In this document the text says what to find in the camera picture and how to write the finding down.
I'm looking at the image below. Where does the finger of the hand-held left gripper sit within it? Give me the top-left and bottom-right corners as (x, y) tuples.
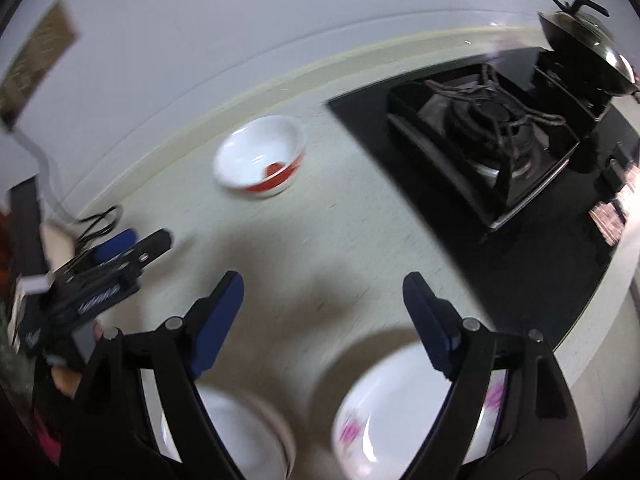
(120, 228), (174, 277)
(93, 229), (138, 263)

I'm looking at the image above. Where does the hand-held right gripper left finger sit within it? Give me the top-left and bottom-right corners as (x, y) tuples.
(60, 270), (246, 480)

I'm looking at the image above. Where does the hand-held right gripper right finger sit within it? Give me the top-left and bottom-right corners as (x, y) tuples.
(402, 272), (589, 480)

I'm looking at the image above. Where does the large floral white plate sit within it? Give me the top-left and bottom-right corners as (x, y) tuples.
(331, 341), (507, 480)

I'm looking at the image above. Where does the red and white bowl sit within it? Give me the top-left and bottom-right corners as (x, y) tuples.
(213, 114), (307, 201)

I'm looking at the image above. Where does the person's left hand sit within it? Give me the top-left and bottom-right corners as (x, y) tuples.
(50, 321), (107, 397)

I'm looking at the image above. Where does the black gas stove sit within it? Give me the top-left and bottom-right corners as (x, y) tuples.
(326, 46), (640, 272)

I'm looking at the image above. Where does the black wok with lid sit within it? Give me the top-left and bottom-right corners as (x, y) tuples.
(536, 0), (640, 99)

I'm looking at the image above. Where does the black power cable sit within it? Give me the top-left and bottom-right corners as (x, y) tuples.
(12, 127), (124, 247)

